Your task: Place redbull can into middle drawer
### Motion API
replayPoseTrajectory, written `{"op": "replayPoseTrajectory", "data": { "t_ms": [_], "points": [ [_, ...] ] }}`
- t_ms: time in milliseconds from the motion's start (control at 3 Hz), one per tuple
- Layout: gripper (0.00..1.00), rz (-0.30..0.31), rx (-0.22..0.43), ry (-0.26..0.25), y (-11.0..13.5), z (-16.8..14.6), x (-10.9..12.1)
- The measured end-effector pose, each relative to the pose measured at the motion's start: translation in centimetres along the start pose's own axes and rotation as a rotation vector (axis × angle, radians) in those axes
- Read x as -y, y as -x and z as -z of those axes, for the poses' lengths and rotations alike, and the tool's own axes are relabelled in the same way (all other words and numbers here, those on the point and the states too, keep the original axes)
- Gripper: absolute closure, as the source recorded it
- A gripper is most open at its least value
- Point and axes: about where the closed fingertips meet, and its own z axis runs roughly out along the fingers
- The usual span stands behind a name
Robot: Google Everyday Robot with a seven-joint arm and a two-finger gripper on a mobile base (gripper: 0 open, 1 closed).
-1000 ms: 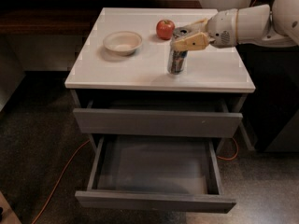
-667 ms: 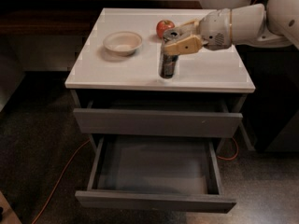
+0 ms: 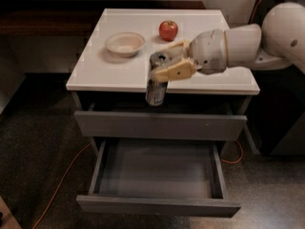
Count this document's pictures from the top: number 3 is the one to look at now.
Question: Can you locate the dark wooden bench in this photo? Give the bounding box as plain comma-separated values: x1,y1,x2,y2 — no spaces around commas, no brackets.
0,0,206,36

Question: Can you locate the silver redbull can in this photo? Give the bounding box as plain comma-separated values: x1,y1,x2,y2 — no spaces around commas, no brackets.
145,52,170,106

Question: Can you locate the orange cable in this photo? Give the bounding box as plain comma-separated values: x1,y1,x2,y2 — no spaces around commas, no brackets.
30,0,305,229

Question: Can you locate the grey top drawer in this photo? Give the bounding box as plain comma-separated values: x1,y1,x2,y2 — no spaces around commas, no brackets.
74,101,247,141

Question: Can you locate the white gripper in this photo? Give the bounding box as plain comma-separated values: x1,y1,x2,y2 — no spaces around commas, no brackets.
152,30,227,83

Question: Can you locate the beige paper bowl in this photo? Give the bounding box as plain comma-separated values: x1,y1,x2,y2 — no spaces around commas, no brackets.
105,32,145,57

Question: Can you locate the red apple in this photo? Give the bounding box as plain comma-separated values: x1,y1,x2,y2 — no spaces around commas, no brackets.
158,20,178,42

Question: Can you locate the grey drawer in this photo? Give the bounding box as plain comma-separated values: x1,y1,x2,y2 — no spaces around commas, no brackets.
76,138,240,218
74,101,247,141

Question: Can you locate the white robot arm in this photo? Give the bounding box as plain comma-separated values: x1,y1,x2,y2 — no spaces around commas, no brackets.
150,2,305,83

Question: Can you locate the white-topped grey drawer cabinet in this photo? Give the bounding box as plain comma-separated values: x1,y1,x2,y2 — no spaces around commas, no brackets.
65,8,261,164

